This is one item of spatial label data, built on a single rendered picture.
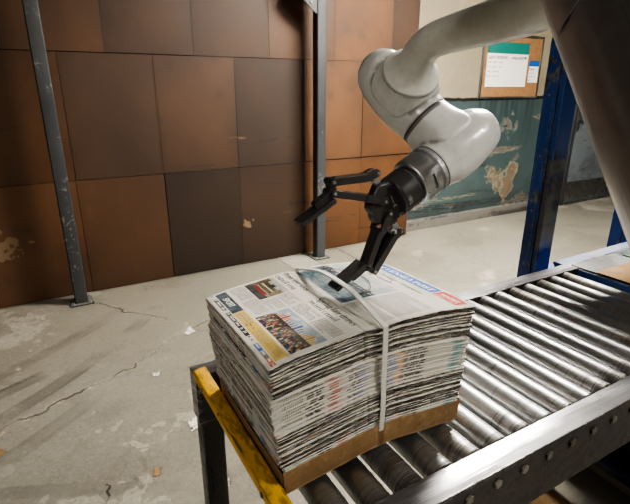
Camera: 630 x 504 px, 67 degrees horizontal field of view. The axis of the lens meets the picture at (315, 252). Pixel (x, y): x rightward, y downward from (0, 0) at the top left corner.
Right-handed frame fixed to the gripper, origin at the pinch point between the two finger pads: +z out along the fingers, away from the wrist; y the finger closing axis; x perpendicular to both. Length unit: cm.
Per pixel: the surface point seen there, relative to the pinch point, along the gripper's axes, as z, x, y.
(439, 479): 7.8, -22.7, 32.8
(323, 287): 1.4, 4.0, 8.8
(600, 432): -24, -26, 55
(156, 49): -61, 288, -29
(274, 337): 15.1, -7.0, 2.7
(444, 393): -3.5, -13.7, 30.5
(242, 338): 18.8, -3.8, 1.4
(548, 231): -97, 41, 78
